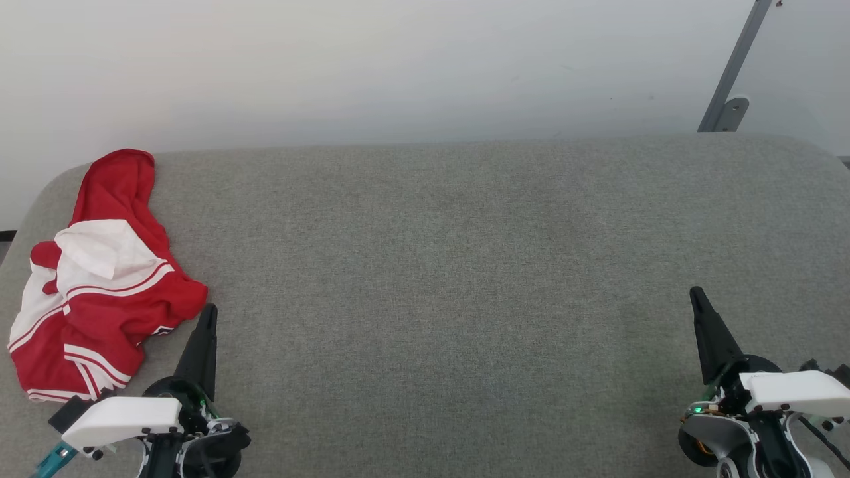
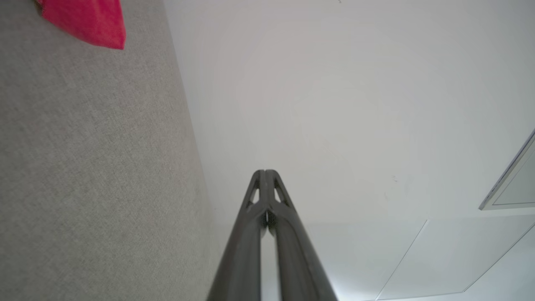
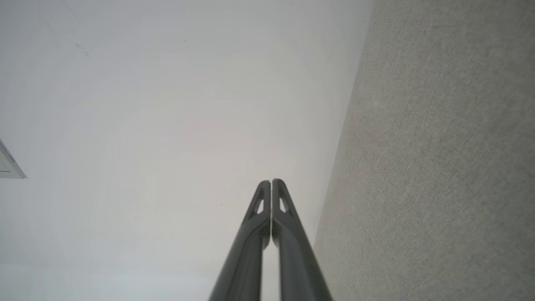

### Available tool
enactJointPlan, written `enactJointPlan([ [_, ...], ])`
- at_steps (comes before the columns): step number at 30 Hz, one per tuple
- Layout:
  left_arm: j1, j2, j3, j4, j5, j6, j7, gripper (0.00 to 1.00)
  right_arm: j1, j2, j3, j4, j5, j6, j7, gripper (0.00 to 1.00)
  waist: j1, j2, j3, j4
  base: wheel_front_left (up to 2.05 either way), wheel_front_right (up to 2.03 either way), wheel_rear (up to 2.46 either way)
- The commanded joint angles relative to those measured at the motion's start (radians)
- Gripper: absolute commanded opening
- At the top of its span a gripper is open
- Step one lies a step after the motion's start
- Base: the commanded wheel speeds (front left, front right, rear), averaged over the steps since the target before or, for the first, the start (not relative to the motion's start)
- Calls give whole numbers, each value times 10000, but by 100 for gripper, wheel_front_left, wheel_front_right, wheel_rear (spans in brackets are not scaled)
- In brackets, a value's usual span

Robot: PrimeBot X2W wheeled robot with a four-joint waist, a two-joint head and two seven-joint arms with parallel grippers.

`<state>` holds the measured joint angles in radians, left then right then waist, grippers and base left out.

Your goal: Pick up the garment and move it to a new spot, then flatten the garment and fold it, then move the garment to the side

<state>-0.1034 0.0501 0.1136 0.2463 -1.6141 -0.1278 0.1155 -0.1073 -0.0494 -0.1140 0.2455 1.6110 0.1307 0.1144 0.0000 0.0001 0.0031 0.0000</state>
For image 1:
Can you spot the red and white shirt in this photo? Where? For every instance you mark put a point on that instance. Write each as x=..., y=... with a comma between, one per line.
x=99, y=312

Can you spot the grey fabric sofa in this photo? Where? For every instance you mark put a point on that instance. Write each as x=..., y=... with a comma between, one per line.
x=438, y=279

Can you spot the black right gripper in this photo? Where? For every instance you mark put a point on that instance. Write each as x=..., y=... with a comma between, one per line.
x=737, y=382

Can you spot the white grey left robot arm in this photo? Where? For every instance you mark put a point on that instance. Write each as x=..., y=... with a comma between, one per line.
x=199, y=451

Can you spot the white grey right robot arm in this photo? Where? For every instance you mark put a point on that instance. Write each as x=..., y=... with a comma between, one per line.
x=730, y=445

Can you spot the grey metal post with bracket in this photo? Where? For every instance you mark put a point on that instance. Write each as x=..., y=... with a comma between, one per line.
x=734, y=73

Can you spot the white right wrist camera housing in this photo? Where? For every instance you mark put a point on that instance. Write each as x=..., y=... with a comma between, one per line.
x=797, y=392

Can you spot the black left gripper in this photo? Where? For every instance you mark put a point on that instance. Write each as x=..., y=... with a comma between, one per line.
x=174, y=392

